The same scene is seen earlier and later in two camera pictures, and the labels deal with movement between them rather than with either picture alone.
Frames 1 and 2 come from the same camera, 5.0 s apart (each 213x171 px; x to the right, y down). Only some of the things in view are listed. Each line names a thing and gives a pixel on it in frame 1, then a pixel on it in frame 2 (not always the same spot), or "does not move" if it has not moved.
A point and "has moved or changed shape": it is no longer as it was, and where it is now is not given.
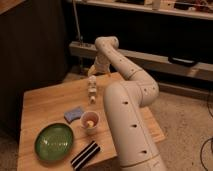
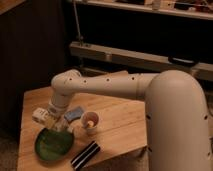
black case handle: x=183 y=61 does not move
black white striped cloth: x=85 y=155 does not move
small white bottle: x=92 y=89 has moved or changed shape
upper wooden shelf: x=198 y=9 does not move
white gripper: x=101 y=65 → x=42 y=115
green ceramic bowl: x=54 y=142 does not move
